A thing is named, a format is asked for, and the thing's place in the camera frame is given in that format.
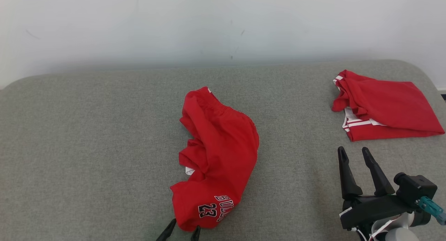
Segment red shorts with 23 print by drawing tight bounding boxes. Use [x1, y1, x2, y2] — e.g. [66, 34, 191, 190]
[170, 87, 260, 232]

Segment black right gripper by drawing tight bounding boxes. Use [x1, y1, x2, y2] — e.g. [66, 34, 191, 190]
[337, 146, 416, 231]

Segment red jersey top white trim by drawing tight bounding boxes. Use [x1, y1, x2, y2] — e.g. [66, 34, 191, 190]
[331, 70, 445, 142]

